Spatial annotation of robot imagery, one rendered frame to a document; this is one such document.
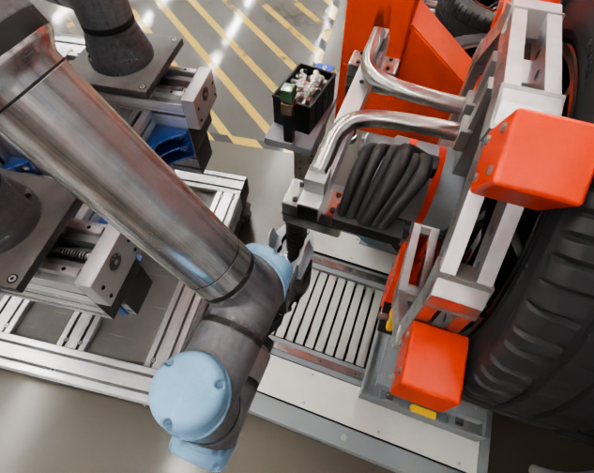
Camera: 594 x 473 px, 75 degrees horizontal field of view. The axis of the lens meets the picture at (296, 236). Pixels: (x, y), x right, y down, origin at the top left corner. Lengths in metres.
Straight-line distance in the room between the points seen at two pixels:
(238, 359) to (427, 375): 0.24
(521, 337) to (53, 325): 1.30
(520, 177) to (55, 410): 1.50
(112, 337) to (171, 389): 0.97
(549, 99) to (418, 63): 0.67
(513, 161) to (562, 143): 0.04
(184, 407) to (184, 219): 0.17
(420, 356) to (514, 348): 0.11
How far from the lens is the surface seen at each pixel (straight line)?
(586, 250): 0.45
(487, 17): 2.02
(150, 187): 0.36
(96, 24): 1.03
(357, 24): 1.11
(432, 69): 1.15
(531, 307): 0.47
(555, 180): 0.40
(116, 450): 1.50
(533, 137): 0.40
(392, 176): 0.48
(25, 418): 1.65
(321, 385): 1.34
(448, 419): 1.31
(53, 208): 0.83
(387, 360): 1.23
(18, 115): 0.34
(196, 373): 0.40
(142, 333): 1.33
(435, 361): 0.55
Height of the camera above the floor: 1.39
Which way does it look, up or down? 58 degrees down
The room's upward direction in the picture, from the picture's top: straight up
